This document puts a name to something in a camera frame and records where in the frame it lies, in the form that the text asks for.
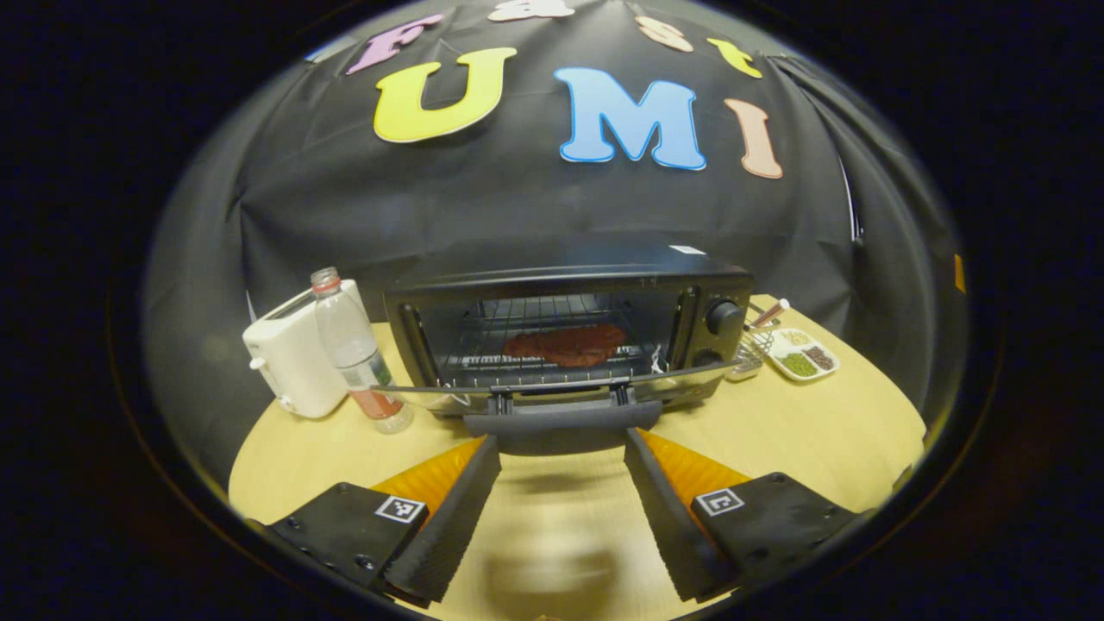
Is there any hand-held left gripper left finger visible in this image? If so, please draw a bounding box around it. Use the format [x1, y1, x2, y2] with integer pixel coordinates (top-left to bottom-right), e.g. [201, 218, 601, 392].
[246, 434, 503, 605]

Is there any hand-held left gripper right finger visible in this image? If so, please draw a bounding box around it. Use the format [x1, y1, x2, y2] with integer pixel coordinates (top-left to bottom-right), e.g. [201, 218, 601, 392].
[623, 427, 863, 603]

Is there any red meat steak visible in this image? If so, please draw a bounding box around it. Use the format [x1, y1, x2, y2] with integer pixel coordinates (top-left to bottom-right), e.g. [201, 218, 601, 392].
[503, 323, 628, 369]

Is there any black electric oven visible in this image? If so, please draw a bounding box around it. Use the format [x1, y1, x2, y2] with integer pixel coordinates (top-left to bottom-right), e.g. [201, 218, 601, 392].
[384, 233, 756, 456]

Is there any clear plastic water bottle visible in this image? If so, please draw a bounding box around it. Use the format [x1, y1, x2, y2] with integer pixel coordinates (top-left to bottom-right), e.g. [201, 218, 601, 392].
[310, 267, 415, 434]

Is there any white divided dish with beans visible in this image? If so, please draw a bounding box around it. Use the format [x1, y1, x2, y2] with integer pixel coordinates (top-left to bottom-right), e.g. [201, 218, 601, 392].
[766, 328, 842, 383]

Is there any white toaster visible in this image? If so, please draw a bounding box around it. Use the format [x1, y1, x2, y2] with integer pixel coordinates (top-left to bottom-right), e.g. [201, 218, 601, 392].
[242, 279, 367, 420]

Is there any black backdrop cloth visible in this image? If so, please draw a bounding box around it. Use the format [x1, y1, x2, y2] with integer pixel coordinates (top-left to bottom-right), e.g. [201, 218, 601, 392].
[142, 0, 963, 484]

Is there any metal wire holder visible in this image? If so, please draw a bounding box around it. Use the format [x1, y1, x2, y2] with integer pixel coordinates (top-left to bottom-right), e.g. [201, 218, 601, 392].
[724, 302, 781, 383]

